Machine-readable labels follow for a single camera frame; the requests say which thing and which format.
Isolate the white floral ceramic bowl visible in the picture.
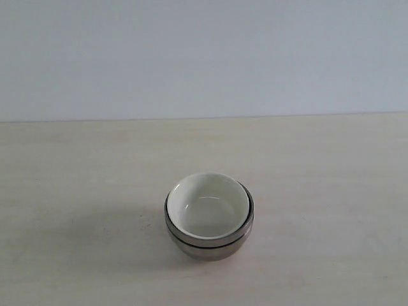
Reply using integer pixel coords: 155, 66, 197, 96
167, 172, 250, 240

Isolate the stainless steel bowl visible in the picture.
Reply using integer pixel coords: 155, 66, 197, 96
164, 182, 254, 249
166, 223, 252, 261

